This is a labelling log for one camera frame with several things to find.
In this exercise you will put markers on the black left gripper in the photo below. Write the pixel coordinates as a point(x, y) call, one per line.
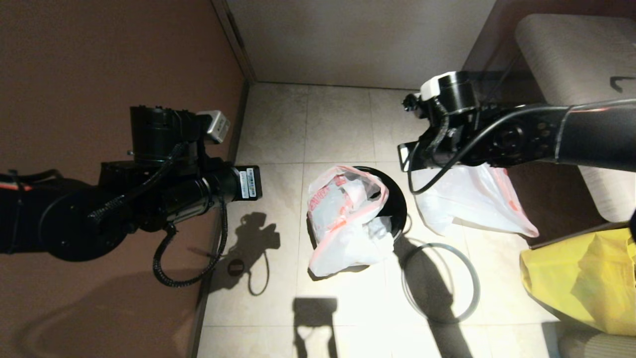
point(208, 191)

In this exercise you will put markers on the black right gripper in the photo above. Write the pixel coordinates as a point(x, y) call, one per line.
point(442, 144)

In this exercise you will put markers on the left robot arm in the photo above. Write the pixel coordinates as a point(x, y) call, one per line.
point(64, 223)

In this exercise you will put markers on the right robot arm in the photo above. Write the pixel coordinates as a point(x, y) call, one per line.
point(586, 134)

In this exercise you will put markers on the black trash bin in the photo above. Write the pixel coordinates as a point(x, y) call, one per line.
point(392, 199)

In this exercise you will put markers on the yellow plastic bag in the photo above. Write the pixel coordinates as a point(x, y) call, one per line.
point(571, 278)

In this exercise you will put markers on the small grey round disc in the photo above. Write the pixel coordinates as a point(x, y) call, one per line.
point(236, 267)

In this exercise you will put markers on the white door panel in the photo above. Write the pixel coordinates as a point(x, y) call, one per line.
point(348, 44)

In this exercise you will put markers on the beige wood-grain table top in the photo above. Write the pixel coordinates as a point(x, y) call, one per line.
point(581, 59)

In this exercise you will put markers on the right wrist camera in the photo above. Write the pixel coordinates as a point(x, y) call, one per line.
point(411, 104)

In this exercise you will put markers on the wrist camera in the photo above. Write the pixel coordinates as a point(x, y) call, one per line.
point(411, 104)
point(216, 127)

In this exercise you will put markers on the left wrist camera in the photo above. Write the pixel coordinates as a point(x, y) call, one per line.
point(216, 127)

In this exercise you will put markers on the black metal table frame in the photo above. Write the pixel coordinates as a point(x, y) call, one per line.
point(497, 74)

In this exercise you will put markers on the dark door frame post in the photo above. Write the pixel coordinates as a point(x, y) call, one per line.
point(233, 30)

